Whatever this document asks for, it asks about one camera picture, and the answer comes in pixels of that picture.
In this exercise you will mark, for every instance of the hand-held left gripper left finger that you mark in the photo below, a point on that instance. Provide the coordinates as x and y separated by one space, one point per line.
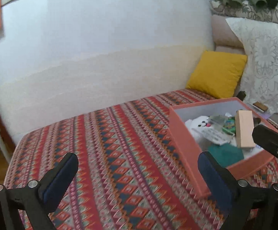
57 184

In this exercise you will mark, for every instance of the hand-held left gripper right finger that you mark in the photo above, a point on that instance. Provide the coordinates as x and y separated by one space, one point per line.
215 182

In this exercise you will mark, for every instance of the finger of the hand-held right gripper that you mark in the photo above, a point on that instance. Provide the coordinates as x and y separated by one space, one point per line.
268 139

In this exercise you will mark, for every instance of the pink rectangular box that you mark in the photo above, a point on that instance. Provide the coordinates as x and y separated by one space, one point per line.
245 129

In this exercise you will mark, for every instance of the teal oval case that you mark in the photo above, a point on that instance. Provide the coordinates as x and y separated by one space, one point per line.
225 154

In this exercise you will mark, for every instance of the white ribbed device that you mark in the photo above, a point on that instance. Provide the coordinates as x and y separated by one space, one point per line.
214 136

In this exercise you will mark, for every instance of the orange storage box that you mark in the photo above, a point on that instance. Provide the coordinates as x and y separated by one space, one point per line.
184 143

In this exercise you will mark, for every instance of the small brown box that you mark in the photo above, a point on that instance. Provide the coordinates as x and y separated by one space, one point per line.
260 106

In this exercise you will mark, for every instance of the green packet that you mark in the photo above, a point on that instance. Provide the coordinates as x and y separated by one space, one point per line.
229 125

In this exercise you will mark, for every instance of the small dark object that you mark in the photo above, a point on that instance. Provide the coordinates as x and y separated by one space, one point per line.
241 95

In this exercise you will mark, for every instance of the clear plastic case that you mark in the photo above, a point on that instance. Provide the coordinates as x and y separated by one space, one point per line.
217 120

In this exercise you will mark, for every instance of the white plush dog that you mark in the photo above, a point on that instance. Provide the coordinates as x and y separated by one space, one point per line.
201 123

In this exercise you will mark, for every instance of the white lace cloth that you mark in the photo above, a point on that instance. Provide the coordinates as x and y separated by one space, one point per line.
268 62

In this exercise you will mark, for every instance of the red patterned blanket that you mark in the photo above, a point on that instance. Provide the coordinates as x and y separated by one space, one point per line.
117 160

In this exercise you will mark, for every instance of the yellow pillow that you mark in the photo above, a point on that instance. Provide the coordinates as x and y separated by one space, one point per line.
216 74

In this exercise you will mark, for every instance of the beige cushion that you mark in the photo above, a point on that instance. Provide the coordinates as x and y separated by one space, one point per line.
224 33

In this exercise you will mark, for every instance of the floral cushion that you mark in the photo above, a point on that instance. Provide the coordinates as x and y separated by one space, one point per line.
251 12

